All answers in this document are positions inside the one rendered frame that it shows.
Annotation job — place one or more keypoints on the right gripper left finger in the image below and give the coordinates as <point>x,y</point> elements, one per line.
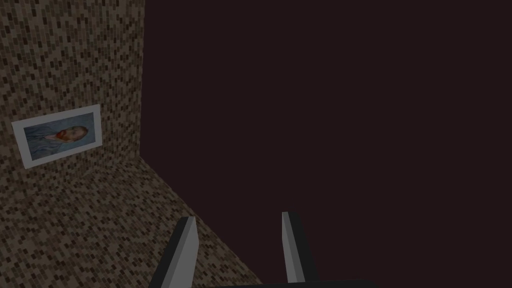
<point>182,256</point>

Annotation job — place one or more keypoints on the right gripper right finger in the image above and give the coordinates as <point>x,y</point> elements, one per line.
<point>295,252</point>

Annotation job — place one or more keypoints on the white framed portrait picture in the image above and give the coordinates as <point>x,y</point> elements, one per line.
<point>59,135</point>

